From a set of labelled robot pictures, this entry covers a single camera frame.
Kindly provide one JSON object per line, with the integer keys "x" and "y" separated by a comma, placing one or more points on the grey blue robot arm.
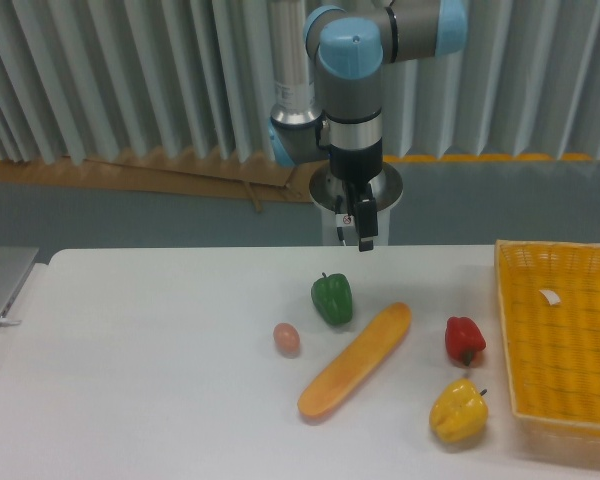
{"x": 329, "y": 109}

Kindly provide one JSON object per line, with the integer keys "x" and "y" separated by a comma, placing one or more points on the yellow woven basket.
{"x": 552, "y": 353}

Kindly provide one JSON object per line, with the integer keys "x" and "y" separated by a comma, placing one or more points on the brown cardboard sheet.
{"x": 258, "y": 180}

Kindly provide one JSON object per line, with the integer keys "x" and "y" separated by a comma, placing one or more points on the white laptop cable plug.
{"x": 9, "y": 322}

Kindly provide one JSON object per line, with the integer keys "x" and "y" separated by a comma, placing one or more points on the white paper tag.
{"x": 552, "y": 298}

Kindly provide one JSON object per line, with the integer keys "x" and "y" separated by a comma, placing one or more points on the brown egg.
{"x": 286, "y": 339}

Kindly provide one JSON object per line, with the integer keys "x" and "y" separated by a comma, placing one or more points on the yellow bell pepper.
{"x": 459, "y": 412}

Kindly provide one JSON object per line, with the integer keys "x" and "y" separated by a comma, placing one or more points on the red bell pepper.
{"x": 463, "y": 340}

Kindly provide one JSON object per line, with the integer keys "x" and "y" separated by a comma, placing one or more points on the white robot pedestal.
{"x": 328, "y": 195}

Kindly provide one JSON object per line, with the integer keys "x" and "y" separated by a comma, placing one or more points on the green bell pepper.
{"x": 331, "y": 295}

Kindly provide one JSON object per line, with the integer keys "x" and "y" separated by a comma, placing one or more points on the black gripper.
{"x": 359, "y": 167}

